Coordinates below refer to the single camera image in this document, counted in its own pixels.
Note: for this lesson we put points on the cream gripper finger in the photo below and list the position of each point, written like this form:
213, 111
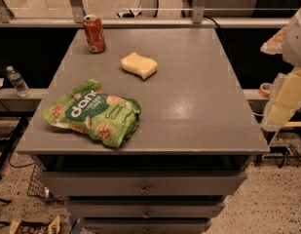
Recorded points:
285, 100

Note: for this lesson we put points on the green rice chip bag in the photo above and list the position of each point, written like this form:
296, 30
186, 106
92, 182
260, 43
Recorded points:
87, 110

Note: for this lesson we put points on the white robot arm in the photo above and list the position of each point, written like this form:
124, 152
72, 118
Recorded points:
287, 42

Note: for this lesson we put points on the brown snack bag on floor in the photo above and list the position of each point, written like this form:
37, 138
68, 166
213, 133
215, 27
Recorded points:
29, 227

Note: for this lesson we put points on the roll of tape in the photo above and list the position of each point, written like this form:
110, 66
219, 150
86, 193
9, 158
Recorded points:
265, 90

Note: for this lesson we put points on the grey drawer cabinet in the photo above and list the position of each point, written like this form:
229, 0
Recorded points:
196, 136

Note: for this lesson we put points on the yellow sponge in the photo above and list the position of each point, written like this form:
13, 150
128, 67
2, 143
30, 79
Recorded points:
139, 65

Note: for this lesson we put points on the orange soda can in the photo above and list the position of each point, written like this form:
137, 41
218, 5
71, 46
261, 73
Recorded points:
94, 33

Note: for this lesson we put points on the clear plastic water bottle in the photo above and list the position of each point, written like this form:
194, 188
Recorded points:
18, 82

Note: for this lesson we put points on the wire mesh basket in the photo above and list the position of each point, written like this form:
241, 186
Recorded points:
36, 188

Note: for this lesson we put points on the metal railing frame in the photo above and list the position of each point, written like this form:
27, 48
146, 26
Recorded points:
69, 13

